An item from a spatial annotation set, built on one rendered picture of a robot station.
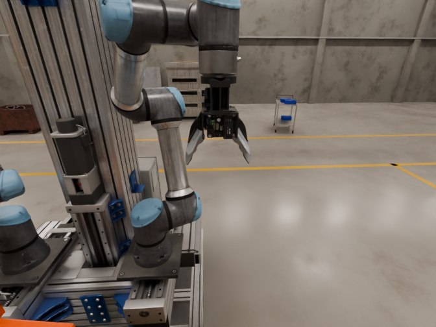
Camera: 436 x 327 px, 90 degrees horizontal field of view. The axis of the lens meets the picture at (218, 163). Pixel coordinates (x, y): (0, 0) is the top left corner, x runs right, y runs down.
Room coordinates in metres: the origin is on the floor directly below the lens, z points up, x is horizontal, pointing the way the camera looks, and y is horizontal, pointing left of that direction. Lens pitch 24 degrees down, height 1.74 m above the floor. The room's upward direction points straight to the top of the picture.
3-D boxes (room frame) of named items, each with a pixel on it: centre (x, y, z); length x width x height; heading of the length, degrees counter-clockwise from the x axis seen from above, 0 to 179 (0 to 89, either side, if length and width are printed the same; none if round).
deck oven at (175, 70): (7.84, 0.96, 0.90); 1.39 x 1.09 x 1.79; 93
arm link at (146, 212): (0.67, 0.26, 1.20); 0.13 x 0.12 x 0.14; 119
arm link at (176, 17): (0.54, 0.06, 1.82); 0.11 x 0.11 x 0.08; 29
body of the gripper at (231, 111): (0.46, 0.00, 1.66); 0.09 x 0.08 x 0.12; 3
